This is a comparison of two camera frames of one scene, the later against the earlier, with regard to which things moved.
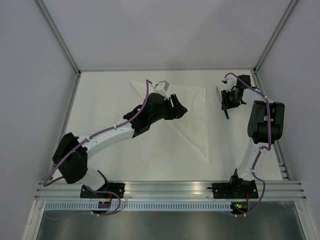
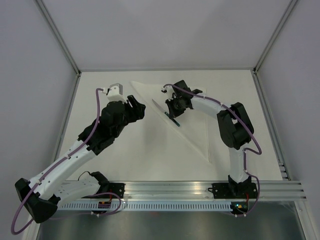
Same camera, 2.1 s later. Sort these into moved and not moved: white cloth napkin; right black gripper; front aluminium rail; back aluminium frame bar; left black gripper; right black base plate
Moved: right black gripper; left black gripper
Not moved: white cloth napkin; front aluminium rail; back aluminium frame bar; right black base plate
